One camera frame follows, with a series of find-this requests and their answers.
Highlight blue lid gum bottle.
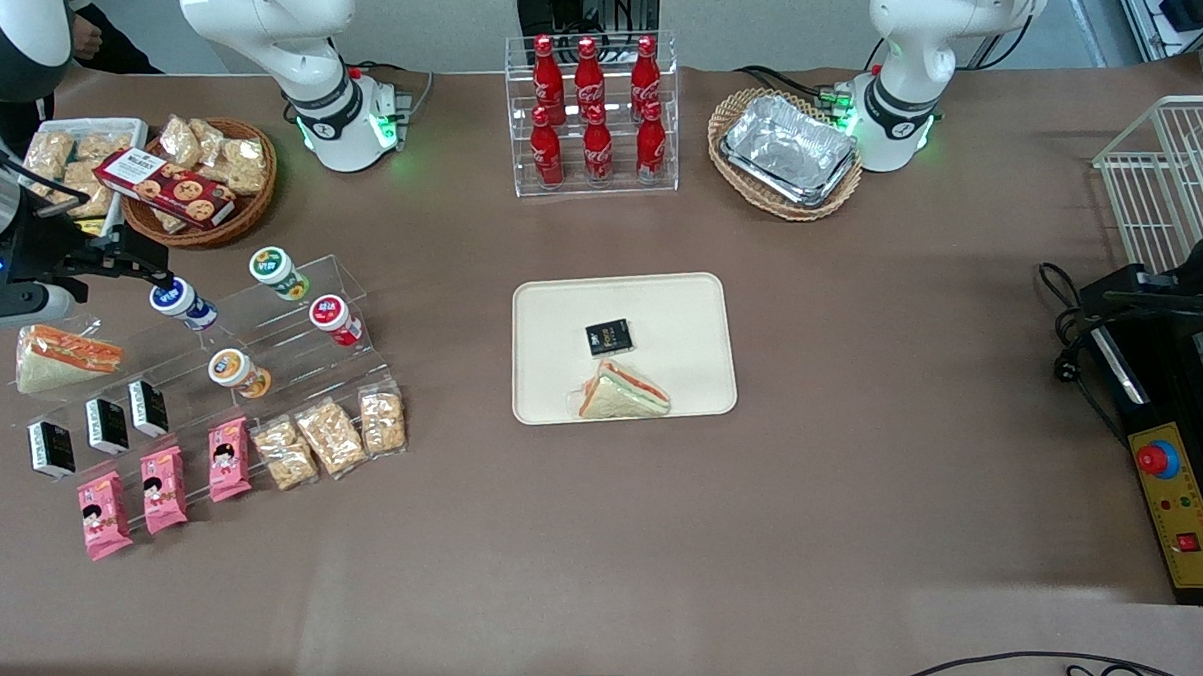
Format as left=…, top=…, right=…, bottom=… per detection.
left=148, top=275, right=220, bottom=333

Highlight black power cable with plug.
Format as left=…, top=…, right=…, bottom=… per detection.
left=1030, top=260, right=1137, bottom=450

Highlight person in dark clothing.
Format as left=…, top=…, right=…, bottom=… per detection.
left=65, top=0, right=166, bottom=76

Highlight small black box gold print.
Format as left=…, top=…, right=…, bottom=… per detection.
left=584, top=317, right=635, bottom=359

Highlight brown wicker basket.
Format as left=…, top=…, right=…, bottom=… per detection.
left=119, top=113, right=280, bottom=254

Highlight white rectangular plastic bin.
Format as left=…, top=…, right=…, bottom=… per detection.
left=20, top=114, right=150, bottom=241

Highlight small black white box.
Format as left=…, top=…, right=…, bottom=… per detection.
left=25, top=419, right=78, bottom=481
left=125, top=378, right=172, bottom=439
left=83, top=397, right=132, bottom=457

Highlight black equipment rack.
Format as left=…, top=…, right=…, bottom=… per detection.
left=512, top=0, right=664, bottom=43

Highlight wrapped triangle sandwich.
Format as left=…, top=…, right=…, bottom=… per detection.
left=569, top=358, right=674, bottom=423
left=14, top=322, right=126, bottom=399

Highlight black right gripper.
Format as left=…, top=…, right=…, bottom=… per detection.
left=3, top=217, right=174, bottom=290

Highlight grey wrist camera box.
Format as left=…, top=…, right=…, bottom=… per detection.
left=0, top=281, right=77, bottom=334

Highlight pink snack packet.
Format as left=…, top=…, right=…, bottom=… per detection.
left=74, top=470, right=138, bottom=563
left=137, top=444, right=191, bottom=537
left=206, top=415, right=256, bottom=505

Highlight beige plastic tray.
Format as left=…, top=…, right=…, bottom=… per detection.
left=507, top=265, right=743, bottom=434

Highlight silver foil tray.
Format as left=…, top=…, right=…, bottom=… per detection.
left=716, top=91, right=863, bottom=210

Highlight white wire basket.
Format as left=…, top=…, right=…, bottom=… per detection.
left=1088, top=90, right=1203, bottom=277

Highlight red cookie box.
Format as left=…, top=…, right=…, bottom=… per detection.
left=91, top=146, right=240, bottom=232

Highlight clear bag of crackers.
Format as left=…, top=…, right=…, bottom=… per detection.
left=53, top=159, right=118, bottom=222
left=216, top=136, right=271, bottom=196
left=355, top=380, right=409, bottom=460
left=24, top=129, right=75, bottom=182
left=291, top=396, right=370, bottom=482
left=249, top=415, right=322, bottom=493
left=187, top=117, right=232, bottom=170
left=74, top=130, right=135, bottom=166
left=158, top=113, right=206, bottom=171

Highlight green lid gum bottle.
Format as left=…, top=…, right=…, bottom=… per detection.
left=247, top=245, right=313, bottom=303

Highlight red cola bottle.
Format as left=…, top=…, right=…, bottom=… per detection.
left=579, top=104, right=617, bottom=187
left=571, top=36, right=609, bottom=127
left=634, top=99, right=670, bottom=185
left=628, top=34, right=663, bottom=124
left=528, top=33, right=570, bottom=128
left=527, top=105, right=569, bottom=191

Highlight clear acrylic bottle rack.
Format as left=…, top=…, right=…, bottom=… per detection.
left=499, top=24, right=685, bottom=204

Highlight red lid gum bottle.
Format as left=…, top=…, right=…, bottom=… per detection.
left=307, top=294, right=366, bottom=349

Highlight red emergency stop button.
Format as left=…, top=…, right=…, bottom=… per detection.
left=1134, top=439, right=1182, bottom=482

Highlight black base cables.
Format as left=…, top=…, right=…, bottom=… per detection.
left=732, top=62, right=872, bottom=118

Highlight orange lid gum bottle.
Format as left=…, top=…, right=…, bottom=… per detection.
left=206, top=347, right=274, bottom=401

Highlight clear acrylic stepped display stand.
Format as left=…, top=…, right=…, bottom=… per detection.
left=14, top=243, right=411, bottom=497

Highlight light wicker basket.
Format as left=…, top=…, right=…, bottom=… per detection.
left=704, top=86, right=867, bottom=225

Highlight black control box yellow panel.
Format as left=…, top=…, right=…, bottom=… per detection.
left=1067, top=262, right=1203, bottom=607

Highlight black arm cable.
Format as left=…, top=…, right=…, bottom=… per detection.
left=0, top=135, right=81, bottom=223

